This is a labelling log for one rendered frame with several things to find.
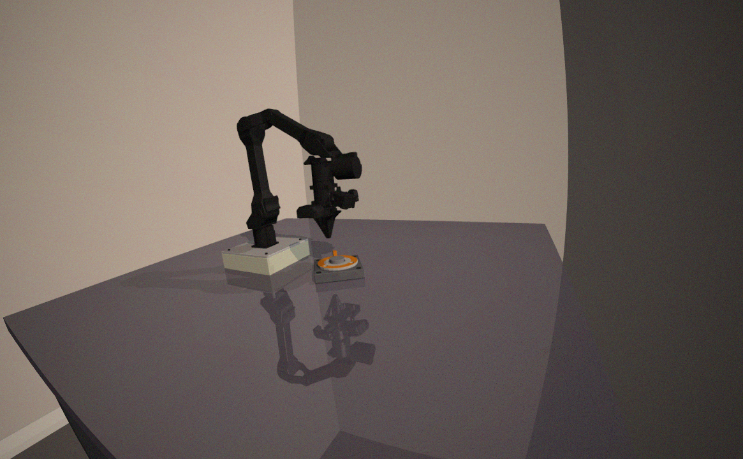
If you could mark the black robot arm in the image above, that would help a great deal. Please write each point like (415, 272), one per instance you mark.
(265, 206)

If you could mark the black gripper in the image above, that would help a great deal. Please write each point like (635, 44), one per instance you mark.
(318, 210)

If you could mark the orange round plate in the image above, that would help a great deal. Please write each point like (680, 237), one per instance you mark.
(349, 262)

